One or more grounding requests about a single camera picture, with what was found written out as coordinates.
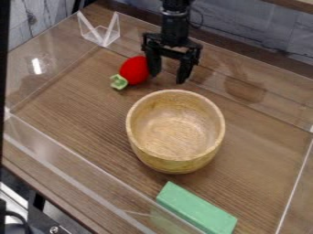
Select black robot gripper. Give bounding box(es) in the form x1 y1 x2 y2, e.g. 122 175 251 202
142 10 203 84

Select green rectangular block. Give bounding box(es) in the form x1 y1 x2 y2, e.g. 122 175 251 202
156 182 237 234

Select black vertical foreground post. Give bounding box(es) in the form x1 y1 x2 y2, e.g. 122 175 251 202
0 0 9 181

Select light wooden bowl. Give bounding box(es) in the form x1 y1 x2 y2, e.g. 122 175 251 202
124 90 226 174

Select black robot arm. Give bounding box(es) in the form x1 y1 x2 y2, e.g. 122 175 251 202
142 0 203 84

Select red plush strawberry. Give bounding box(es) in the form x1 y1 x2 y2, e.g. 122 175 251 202
110 56 150 90

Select black cable bottom left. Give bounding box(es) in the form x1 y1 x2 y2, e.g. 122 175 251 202
4 210 35 234

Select clear acrylic corner bracket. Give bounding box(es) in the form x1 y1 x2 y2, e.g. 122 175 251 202
77 11 120 48

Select clear acrylic front wall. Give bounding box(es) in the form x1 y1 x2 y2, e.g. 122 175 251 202
3 115 203 234

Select black table leg bracket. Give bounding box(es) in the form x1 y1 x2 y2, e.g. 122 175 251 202
27 190 73 234

